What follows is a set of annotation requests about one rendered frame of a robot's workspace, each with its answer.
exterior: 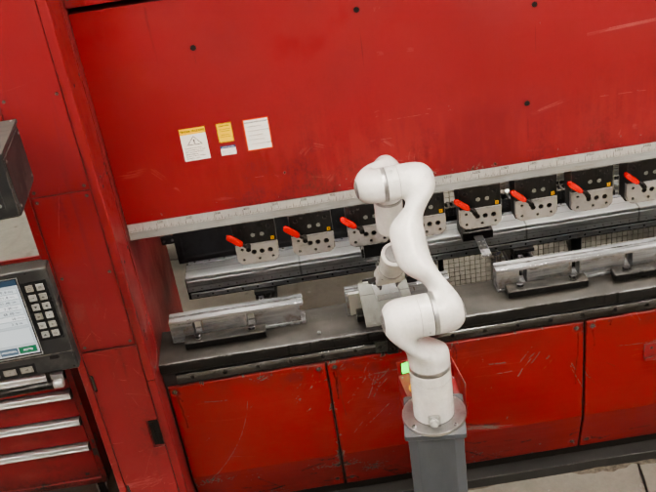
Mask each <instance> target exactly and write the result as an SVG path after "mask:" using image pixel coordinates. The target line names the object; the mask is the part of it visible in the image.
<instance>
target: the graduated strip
mask: <svg viewBox="0 0 656 492"><path fill-rule="evenodd" d="M653 150H656V143H645V144H638V145H632V146H626V147H619V148H613V149H606V150H601V151H595V152H588V153H582V154H576V155H569V156H563V157H558V158H551V159H545V160H539V161H532V162H526V163H520V164H513V165H508V166H501V167H495V168H489V169H482V170H476V171H470V172H464V173H458V174H452V175H445V176H439V177H435V185H442V184H449V183H454V182H460V181H467V180H473V179H479V178H486V177H492V176H498V175H505V174H510V173H516V172H523V171H529V170H536V169H542V168H548V167H554V166H560V165H566V164H573V163H579V162H585V161H592V160H597V159H603V158H610V157H616V156H622V155H629V154H635V153H641V152H647V151H653ZM355 197H356V194H355V192H354V189H353V190H347V191H340V192H334V193H328V194H321V195H315V196H309V197H303V198H297V199H290V200H284V201H278V202H271V203H266V204H260V205H253V206H247V207H241V208H234V209H228V210H222V211H216V212H210V213H203V214H197V215H191V216H184V217H178V218H173V219H166V220H160V221H154V222H147V223H141V224H135V225H127V228H128V230H129V233H133V232H139V231H146V230H152V229H158V228H164V227H170V226H182V225H188V224H194V223H201V222H207V221H213V220H219V219H225V218H231V217H238V216H244V215H250V214H257V213H262V212H269V211H275V210H281V209H288V208H294V207H300V206H307V205H312V204H318V203H325V202H331V201H337V200H344V199H350V198H355Z"/></svg>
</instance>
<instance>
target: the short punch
mask: <svg viewBox="0 0 656 492"><path fill-rule="evenodd" d="M388 243H390V239H389V240H388V242H385V243H379V244H373V245H366V246H363V251H364V258H365V262H371V261H378V260H379V259H380V258H381V252H382V249H383V247H384V246H385V245H387V244H388Z"/></svg>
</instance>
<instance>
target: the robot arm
mask: <svg viewBox="0 0 656 492"><path fill-rule="evenodd" d="M353 186H354V192H355V194H356V197H357V198H358V199H359V200H360V201H362V202H364V203H369V204H374V209H375V218H376V227H377V231H378V232H379V233H380V234H381V235H383V236H387V237H389V239H390V243H388V244H387V245H385V246H384V247H383V249H382V252H381V258H380V263H379V266H377V268H376V269H375V272H374V277H373V278H372V279H370V280H368V284H373V285H377V288H379V289H380V290H382V285H387V284H392V283H395V285H396V287H398V284H399V283H400V282H401V281H403V280H404V279H405V278H406V277H408V276H410V277H412V278H415V279H417V280H419V281H421V282H422V283H423V284H425V286H426V287H427V289H428V292H427V293H423V294H418V295H413V296H408V297H403V298H398V299H395V300H392V301H390V302H388V303H386V304H385V305H384V307H383V309H382V311H381V315H380V320H381V325H382V328H383V331H384V333H385V334H386V336H387V337H388V338H389V340H390V341H392V342H393V343H394V344H395V345H396V346H398V347H399V348H400V349H402V350H404V351H405V352H406V354H407V358H408V365H409V374H410V384H411V392H412V398H411V399H410V400H409V401H408V402H407V403H406V404H405V405H404V407H403V410H402V420H403V423H404V425H405V426H406V427H407V428H408V429H409V430H410V431H412V432H414V433H416V434H419V435H423V436H443V435H446V434H449V433H451V432H453V431H456V430H457V429H458V428H460V427H461V425H462V424H463V423H464V421H465V420H466V417H467V410H466V406H465V404H464V403H463V401H462V400H461V399H459V398H458V397H457V396H455V395H453V388H452V375H451V362H450V353H449V349H448V346H446V344H445V343H443V342H442V341H440V340H438V339H435V338H431V337H430V336H434V335H439V334H444V333H449V332H453V331H455V330H457V329H459V328H460V327H461V326H462V325H463V324H464V322H465V319H466V310H465V305H464V303H463V301H462V299H461V298H460V296H459V295H458V293H457V292H456V291H455V289H454V288H453V287H452V286H451V285H450V284H449V283H448V281H447V280H446V279H445V278H444V277H443V276H442V274H441V273H440V272H439V270H438V269H437V267H436V266H435V264H434V262H433V260H432V258H431V253H430V250H429V246H428V242H427V239H426V234H425V230H424V224H423V215H424V212H425V209H426V207H427V205H428V203H429V201H430V199H431V196H432V194H433V192H434V188H435V177H434V174H433V172H432V169H431V168H430V167H429V166H428V165H426V164H424V163H421V162H408V163H402V164H399V163H398V162H397V161H396V159H394V158H393V157H391V156H389V155H382V156H379V157H378V158H377V159H376V160H375V162H373V163H371V164H369V165H367V166H365V167H364V168H362V169H361V170H360V171H359V172H358V174H357V175H356V177H355V180H354V185H353ZM402 199H404V200H405V206H404V208H403V204H402Z"/></svg>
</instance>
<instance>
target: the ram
mask: <svg viewBox="0 0 656 492"><path fill-rule="evenodd" d="M68 17H69V20H70V24H71V28H72V31H73V35H74V38H75V42H76V46H77V49H78V53H79V56H80V60H81V63H82V66H83V70H84V73H85V77H86V81H87V84H88V88H89V92H90V95H91V99H92V102H93V106H94V110H95V113H96V116H97V119H98V123H99V127H100V130H101V134H102V140H103V144H104V147H105V151H106V154H107V158H108V162H109V165H110V169H111V172H112V176H113V179H114V182H115V186H116V189H117V193H118V197H119V200H120V204H121V208H122V211H123V215H124V218H125V222H126V225H127V226H128V225H135V224H141V223H147V222H154V221H160V220H166V219H173V218H178V217H184V216H191V215H197V214H203V213H210V212H216V211H222V210H228V209H234V208H241V207H247V206H253V205H260V204H266V203H271V202H278V201H284V200H290V199H297V198H303V197H309V196H315V195H321V194H328V193H334V192H340V191H347V190H353V189H354V186H353V185H354V180H355V177H356V175H357V174H358V172H359V171H360V170H361V169H362V168H364V167H365V166H367V165H369V164H371V163H373V162H375V160H376V159H377V158H378V157H379V156H382V155H389V156H391V157H393V158H394V159H396V161H397V162H398V163H399V164H402V163H408V162H421V163H424V164H426V165H428V166H429V167H430V168H431V169H432V172H433V174H434V176H435V177H439V176H445V175H452V174H458V173H464V172H470V171H476V170H482V169H489V168H495V167H501V166H508V165H513V164H520V163H526V162H532V161H539V160H545V159H551V158H558V157H563V156H569V155H576V154H582V153H588V152H595V151H601V150H606V149H613V148H619V147H626V146H632V145H638V144H650V143H656V0H122V1H115V2H109V3H102V4H97V5H90V6H84V7H77V8H72V9H71V11H70V12H69V14H68ZM265 116H267V117H268V123H269V128H270V133H271V139H272V145H273V147H271V148H265V149H258V150H252V151H248V149H247V144H246V139H245V134H244V129H243V123H242V120H245V119H252V118H258V117H265ZM226 122H230V123H231V128H232V133H233V137H234V141H232V142H225V143H219V138H218V133H217V128H216V124H220V123H226ZM202 126H204V128H205V133H206V138H207V142H208V146H209V151H210V155H211V158H206V159H199V160H193V161H186V162H185V156H184V151H183V147H182V143H181V138H180V134H179V130H182V129H189V128H195V127H202ZM231 144H235V147H236V154H230V155H224V156H222V152H221V146H225V145H231ZM651 158H656V150H653V151H647V152H641V153H635V154H629V155H622V156H616V157H610V158H603V159H597V160H592V161H585V162H579V163H573V164H566V165H560V166H554V167H548V168H542V169H536V170H529V171H523V172H516V173H510V174H505V175H498V176H492V177H486V178H479V179H473V180H467V181H460V182H454V183H449V184H437V185H436V186H435V188H434V192H441V191H446V190H453V189H459V188H465V187H472V186H478V185H490V184H495V183H501V182H508V181H514V180H520V179H527V178H533V177H539V176H545V175H551V174H557V173H564V172H570V171H576V170H583V169H589V168H594V167H601V166H607V165H613V164H620V163H626V162H633V161H638V160H644V159H651ZM359 204H366V203H364V202H362V201H360V200H359V199H358V198H357V197H355V198H350V199H344V200H337V201H331V202H325V203H318V204H312V205H307V206H300V207H294V208H288V209H281V210H275V211H269V212H262V213H257V214H250V215H244V216H238V217H231V218H225V219H219V220H213V221H207V222H201V223H194V224H188V225H176V226H170V227H164V228H158V229H152V230H146V231H139V232H133V233H129V236H130V239H131V240H137V239H143V238H149V237H155V236H161V235H168V234H174V233H180V232H187V231H193V230H199V229H205V228H211V227H217V226H229V225H235V224H242V223H248V222H253V221H260V220H266V219H273V218H279V217H285V216H292V215H298V214H303V213H310V212H316V211H322V210H329V209H335V208H341V207H347V206H353V205H359Z"/></svg>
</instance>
